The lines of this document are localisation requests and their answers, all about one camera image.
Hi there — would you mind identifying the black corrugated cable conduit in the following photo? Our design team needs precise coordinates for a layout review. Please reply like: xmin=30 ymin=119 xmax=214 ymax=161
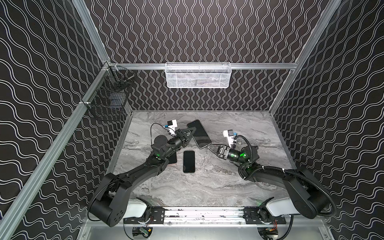
xmin=281 ymin=168 xmax=338 ymax=218

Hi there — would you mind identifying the left black smartphone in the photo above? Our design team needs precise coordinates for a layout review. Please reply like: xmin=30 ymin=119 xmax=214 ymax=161
xmin=168 ymin=153 xmax=178 ymax=165

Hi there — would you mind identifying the black smartphone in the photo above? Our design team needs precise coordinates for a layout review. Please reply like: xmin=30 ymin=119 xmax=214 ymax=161
xmin=183 ymin=151 xmax=196 ymax=174
xmin=168 ymin=153 xmax=178 ymax=165

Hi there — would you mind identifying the black mounting plate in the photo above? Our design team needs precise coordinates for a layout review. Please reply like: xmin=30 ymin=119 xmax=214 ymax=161
xmin=123 ymin=207 xmax=166 ymax=225
xmin=243 ymin=207 xmax=287 ymax=225

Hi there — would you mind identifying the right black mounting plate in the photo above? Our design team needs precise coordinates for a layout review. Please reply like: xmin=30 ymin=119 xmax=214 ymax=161
xmin=243 ymin=207 xmax=287 ymax=225

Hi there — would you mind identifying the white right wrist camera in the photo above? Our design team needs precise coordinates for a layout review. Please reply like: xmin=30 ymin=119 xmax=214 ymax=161
xmin=223 ymin=130 xmax=237 ymax=149

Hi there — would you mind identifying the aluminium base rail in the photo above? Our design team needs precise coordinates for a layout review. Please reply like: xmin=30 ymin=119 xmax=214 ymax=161
xmin=83 ymin=205 xmax=328 ymax=227

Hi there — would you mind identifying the middle black smartphone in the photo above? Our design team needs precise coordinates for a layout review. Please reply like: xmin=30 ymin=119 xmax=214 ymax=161
xmin=183 ymin=151 xmax=196 ymax=174

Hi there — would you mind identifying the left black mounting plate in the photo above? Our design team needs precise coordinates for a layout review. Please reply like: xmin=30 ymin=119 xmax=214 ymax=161
xmin=123 ymin=207 xmax=166 ymax=225

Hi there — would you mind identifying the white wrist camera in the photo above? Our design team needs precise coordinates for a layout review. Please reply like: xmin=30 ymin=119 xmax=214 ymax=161
xmin=164 ymin=120 xmax=178 ymax=137
xmin=223 ymin=130 xmax=237 ymax=149

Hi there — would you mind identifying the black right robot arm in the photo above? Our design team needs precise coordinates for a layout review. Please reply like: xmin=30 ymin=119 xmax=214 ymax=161
xmin=208 ymin=144 xmax=337 ymax=222

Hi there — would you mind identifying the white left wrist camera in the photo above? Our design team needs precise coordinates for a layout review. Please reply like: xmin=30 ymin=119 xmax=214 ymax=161
xmin=164 ymin=120 xmax=178 ymax=137

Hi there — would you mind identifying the black phone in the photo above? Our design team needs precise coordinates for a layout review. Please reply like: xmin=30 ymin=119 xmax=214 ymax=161
xmin=187 ymin=120 xmax=212 ymax=149

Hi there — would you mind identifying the black wire basket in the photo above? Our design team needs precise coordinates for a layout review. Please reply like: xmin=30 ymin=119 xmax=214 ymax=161
xmin=86 ymin=66 xmax=137 ymax=122

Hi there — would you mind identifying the white wire mesh basket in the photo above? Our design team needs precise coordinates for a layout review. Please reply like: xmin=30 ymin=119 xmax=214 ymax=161
xmin=165 ymin=62 xmax=232 ymax=89

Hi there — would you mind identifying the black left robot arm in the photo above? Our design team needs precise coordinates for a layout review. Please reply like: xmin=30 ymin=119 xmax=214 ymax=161
xmin=88 ymin=127 xmax=197 ymax=227

